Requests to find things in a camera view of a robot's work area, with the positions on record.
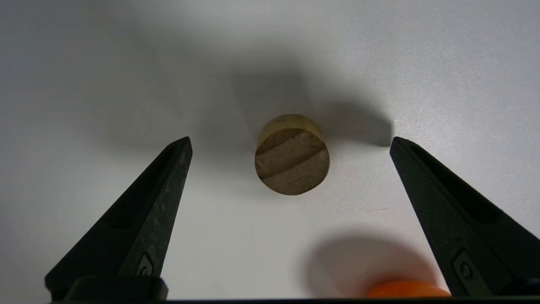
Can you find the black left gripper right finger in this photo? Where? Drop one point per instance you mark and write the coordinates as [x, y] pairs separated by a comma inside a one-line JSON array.
[[460, 219]]

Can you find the orange fruit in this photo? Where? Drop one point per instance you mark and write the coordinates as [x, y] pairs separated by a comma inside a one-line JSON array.
[[407, 290]]

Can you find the small wooden cylinder block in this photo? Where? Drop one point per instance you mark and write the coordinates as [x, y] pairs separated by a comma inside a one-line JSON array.
[[292, 156]]

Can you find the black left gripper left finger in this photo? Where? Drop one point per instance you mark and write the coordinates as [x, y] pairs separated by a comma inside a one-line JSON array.
[[135, 223]]

